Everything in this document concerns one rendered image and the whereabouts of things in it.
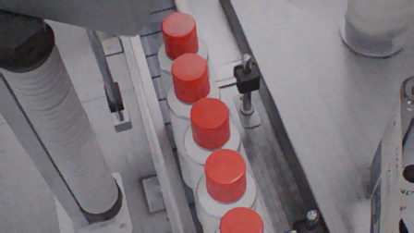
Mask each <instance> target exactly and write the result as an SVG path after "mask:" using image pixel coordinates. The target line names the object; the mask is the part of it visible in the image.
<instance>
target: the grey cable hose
mask: <svg viewBox="0 0 414 233"><path fill-rule="evenodd" d="M0 69H1V70H2V73H3V74H4V76H5V78H6V80H7V82H8V83H9V85H10V87H11V88H12V91H13V92H14V94H15V95H16V96H17V98H18V100H19V102H20V104H21V105H22V106H23V109H24V110H25V113H26V114H27V116H28V118H29V119H30V121H31V124H32V125H33V126H34V127H35V129H36V131H37V132H38V134H39V136H40V137H41V140H42V141H43V143H44V144H45V147H46V148H47V151H48V152H49V154H50V155H51V156H52V158H53V160H54V162H55V163H56V165H57V167H58V169H59V170H60V172H61V174H62V175H63V177H64V179H65V180H66V182H67V184H68V186H69V187H70V189H71V190H72V191H73V194H74V195H75V198H77V203H78V206H79V208H80V210H81V211H82V214H83V215H84V216H85V217H88V218H90V219H91V220H92V221H95V222H105V221H108V220H110V219H112V218H113V217H115V215H117V213H119V211H120V209H121V207H122V202H123V193H122V190H121V189H120V188H119V185H118V184H117V183H116V180H114V178H113V177H112V173H111V172H110V170H109V167H108V165H107V163H106V161H105V159H104V155H103V152H102V150H101V149H100V146H99V144H98V142H97V139H96V138H95V134H94V132H92V128H91V124H90V122H89V120H88V118H87V116H86V113H85V112H84V110H83V107H82V105H81V102H80V100H79V97H78V95H77V92H76V90H75V89H74V86H73V84H72V81H71V79H70V77H69V75H68V74H67V69H66V66H65V64H64V62H63V60H62V58H61V55H60V54H59V52H58V49H57V46H56V44H55V34H54V31H53V29H52V28H51V26H50V25H49V24H47V23H46V22H44V18H36V17H33V16H27V15H24V14H19V13H16V12H10V11H7V10H1V9H0Z"/></svg>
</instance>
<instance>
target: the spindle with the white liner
mask: <svg viewBox="0 0 414 233"><path fill-rule="evenodd" d="M413 11H414V0H348V3H347V6H346V8H345V17H344V18H343V21H342V23H341V35H342V37H343V40H344V41H345V42H346V44H347V45H348V47H350V48H351V49H353V50H354V51H355V52H358V53H360V54H362V55H366V56H379V57H385V56H388V55H392V54H394V53H396V52H397V51H399V50H400V48H402V47H403V45H404V43H405V41H406V39H407V31H408V28H409V26H410V21H411V16H412V13H413Z"/></svg>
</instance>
